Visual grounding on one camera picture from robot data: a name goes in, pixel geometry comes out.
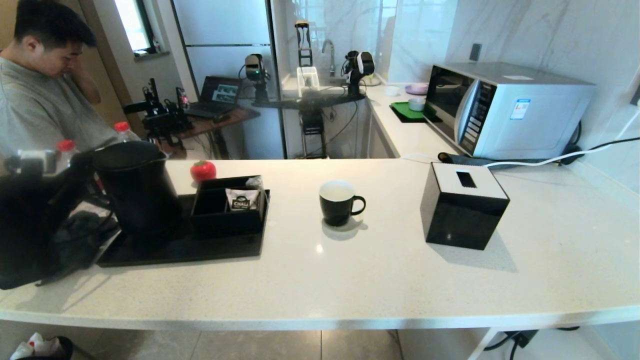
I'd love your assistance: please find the black mug white inside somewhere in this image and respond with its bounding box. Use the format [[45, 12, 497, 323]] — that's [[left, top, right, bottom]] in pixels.
[[319, 180, 367, 227]]

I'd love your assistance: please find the white crumpled paper trash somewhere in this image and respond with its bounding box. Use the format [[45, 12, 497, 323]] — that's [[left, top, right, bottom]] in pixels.
[[12, 332, 63, 360]]

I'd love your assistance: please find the black tissue box white lid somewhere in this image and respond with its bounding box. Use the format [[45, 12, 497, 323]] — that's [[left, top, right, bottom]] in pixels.
[[419, 162, 511, 251]]

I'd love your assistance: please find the black laptop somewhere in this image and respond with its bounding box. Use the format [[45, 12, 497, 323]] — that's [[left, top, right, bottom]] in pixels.
[[186, 76, 245, 120]]

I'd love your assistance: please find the dark grey cloth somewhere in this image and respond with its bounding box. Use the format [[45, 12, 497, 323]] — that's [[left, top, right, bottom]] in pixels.
[[37, 211, 118, 287]]

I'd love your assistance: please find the black adapter cable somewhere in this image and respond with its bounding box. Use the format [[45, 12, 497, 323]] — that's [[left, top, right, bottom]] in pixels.
[[482, 325, 583, 360]]

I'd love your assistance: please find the black tea organizer box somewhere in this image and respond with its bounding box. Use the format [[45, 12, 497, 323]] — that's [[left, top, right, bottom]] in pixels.
[[190, 175, 267, 237]]

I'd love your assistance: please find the green and black tray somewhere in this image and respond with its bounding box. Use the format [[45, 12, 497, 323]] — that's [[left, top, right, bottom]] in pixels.
[[389, 101, 443, 124]]

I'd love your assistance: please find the black power cable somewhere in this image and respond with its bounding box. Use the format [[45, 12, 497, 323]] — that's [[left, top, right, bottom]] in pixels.
[[560, 136, 640, 160]]

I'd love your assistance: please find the window with dark frame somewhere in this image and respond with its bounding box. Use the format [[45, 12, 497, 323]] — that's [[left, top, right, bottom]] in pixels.
[[112, 0, 161, 58]]

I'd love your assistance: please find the white tea bag packet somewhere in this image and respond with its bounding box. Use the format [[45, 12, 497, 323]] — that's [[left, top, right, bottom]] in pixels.
[[225, 188, 260, 212]]

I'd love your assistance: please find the black teleoperation rig stand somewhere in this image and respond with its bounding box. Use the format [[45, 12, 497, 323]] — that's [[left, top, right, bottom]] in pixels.
[[252, 20, 368, 160]]

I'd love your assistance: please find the silver microwave oven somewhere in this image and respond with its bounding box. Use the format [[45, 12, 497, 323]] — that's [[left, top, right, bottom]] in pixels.
[[424, 62, 597, 161]]

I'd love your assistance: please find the person in grey shirt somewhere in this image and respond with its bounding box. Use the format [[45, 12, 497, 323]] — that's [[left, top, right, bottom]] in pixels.
[[0, 0, 118, 161]]

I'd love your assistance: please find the white power cable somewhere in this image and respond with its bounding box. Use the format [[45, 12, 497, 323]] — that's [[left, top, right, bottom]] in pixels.
[[482, 107, 640, 168]]

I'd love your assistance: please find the grey power adapter brick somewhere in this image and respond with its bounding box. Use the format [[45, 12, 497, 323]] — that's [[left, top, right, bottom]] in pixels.
[[502, 329, 540, 349]]

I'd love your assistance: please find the black electric kettle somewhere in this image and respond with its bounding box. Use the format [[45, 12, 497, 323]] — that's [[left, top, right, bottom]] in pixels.
[[90, 141, 183, 238]]

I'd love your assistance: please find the brown wooden desk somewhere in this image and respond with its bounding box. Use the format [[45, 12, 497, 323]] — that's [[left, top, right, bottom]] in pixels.
[[175, 106, 262, 160]]

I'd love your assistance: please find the chrome kitchen faucet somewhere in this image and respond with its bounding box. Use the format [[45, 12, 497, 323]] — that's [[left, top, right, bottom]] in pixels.
[[321, 40, 338, 80]]

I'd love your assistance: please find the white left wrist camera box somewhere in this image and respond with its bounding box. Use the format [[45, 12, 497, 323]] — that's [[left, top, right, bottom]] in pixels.
[[5, 150, 57, 175]]

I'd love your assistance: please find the white refrigerator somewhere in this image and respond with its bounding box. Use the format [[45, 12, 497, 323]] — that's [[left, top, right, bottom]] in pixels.
[[170, 0, 288, 160]]

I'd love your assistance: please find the black trash bin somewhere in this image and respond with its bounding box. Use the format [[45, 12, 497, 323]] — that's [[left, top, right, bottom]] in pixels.
[[11, 336, 76, 360]]

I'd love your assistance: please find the black rectangular serving tray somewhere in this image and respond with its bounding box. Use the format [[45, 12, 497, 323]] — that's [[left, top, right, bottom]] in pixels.
[[96, 189, 271, 268]]

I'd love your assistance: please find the white translucent basket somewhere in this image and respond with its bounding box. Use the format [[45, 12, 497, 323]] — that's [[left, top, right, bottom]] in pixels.
[[297, 67, 321, 98]]

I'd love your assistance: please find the clear water bottle red cap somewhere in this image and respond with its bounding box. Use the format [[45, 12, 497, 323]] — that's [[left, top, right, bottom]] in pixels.
[[55, 140, 81, 166], [114, 121, 142, 146]]

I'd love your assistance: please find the red tomato shaped toy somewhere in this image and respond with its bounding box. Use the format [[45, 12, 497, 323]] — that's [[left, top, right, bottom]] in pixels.
[[190, 160, 218, 183]]

